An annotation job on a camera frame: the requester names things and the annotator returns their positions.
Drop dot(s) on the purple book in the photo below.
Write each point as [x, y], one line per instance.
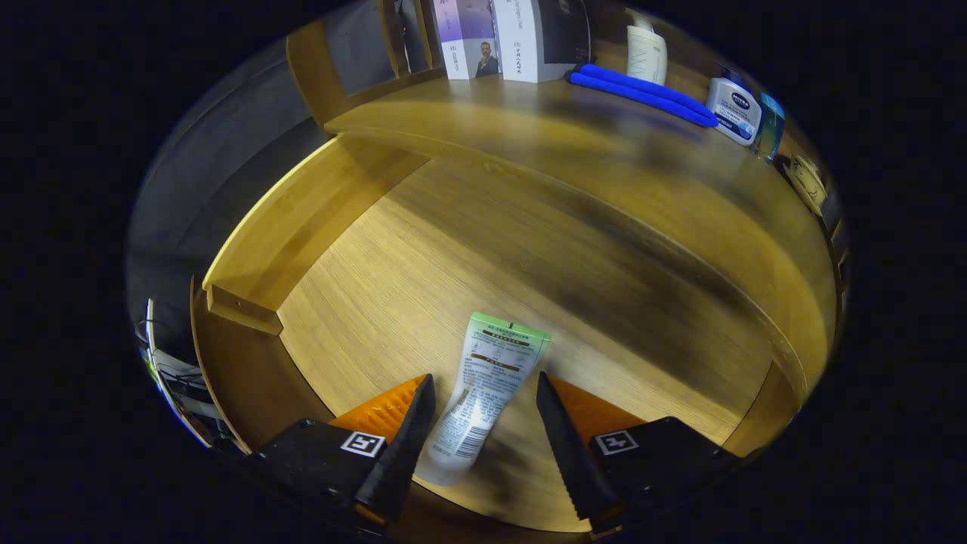
[468, 30]

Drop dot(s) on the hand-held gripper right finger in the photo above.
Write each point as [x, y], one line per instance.
[570, 461]

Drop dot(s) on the white pump bottle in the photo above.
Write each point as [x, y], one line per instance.
[648, 57]

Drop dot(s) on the wooden countertop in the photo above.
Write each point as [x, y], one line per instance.
[529, 128]

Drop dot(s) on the brown wooden cabinet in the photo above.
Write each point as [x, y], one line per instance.
[310, 60]

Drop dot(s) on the blue folded towel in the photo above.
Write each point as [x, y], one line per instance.
[642, 89]

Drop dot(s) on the yellow lidded teacup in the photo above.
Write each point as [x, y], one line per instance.
[807, 181]

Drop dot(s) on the white bottle blue cap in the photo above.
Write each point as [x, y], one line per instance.
[733, 109]

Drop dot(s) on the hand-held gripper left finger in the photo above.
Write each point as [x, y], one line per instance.
[400, 461]

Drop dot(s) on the white green-ended tube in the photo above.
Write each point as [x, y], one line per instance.
[487, 385]

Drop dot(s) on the white thick book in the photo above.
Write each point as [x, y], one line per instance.
[521, 38]

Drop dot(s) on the brown wooden drawer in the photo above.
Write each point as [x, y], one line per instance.
[393, 287]

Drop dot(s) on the black backdrop cloth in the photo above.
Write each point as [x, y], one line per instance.
[196, 189]

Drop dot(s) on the teal slim bottle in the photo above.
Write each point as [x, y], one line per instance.
[769, 128]

